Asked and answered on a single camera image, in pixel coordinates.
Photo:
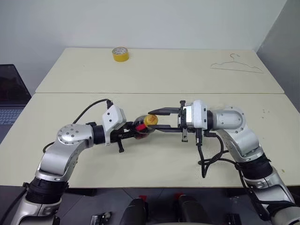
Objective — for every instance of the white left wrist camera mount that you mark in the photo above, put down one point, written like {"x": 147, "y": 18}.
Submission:
{"x": 113, "y": 118}

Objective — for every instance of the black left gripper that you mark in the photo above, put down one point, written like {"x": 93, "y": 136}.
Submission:
{"x": 117, "y": 137}

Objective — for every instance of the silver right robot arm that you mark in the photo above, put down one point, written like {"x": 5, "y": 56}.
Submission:
{"x": 241, "y": 140}

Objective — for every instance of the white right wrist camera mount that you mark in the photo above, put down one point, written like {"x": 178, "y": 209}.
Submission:
{"x": 195, "y": 114}

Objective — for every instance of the yellow tape roll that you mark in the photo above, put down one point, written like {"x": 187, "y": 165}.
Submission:
{"x": 120, "y": 56}

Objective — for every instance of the dark open laptop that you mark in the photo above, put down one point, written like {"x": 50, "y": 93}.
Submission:
{"x": 11, "y": 93}

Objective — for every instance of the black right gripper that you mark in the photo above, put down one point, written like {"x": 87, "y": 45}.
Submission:
{"x": 182, "y": 122}

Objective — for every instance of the black bracket with white knob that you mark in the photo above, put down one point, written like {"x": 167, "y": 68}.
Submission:
{"x": 100, "y": 218}

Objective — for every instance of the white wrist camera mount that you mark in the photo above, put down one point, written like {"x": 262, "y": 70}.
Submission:
{"x": 195, "y": 114}
{"x": 113, "y": 118}

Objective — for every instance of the clear bottle with dark drink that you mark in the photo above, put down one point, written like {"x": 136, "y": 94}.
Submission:
{"x": 140, "y": 127}

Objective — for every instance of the yellow bottle cap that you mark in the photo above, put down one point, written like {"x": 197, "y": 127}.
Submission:
{"x": 151, "y": 120}

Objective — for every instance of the dark rounded shape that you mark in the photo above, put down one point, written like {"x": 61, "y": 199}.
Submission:
{"x": 136, "y": 212}
{"x": 189, "y": 209}

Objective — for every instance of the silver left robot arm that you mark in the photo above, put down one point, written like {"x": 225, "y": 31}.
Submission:
{"x": 68, "y": 150}

